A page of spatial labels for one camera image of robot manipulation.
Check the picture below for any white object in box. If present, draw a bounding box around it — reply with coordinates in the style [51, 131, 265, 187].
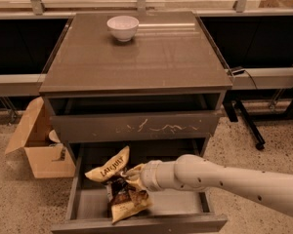
[48, 130, 61, 143]

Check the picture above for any white ceramic bowl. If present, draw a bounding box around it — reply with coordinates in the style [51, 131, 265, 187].
[106, 16, 140, 42]

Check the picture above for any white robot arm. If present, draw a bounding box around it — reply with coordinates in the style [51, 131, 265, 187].
[124, 154, 293, 217]

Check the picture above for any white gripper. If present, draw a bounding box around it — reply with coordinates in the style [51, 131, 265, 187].
[125, 160, 180, 192]

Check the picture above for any black wheeled stand leg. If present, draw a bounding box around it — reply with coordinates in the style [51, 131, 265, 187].
[223, 97, 266, 151]

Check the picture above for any grey drawer cabinet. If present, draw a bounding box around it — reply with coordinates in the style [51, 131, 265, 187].
[38, 11, 233, 168]

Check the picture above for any open middle drawer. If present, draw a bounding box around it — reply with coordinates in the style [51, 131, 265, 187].
[51, 139, 228, 234]

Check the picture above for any scratched top drawer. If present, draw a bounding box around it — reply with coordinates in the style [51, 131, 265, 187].
[51, 111, 220, 143]

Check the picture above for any black power adapter cable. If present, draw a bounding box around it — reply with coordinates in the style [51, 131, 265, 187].
[227, 65, 259, 90]

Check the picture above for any brown chip bag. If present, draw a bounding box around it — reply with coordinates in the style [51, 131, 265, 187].
[85, 146, 151, 223]

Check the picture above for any open cardboard box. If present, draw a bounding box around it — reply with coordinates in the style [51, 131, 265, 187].
[5, 97, 75, 178]

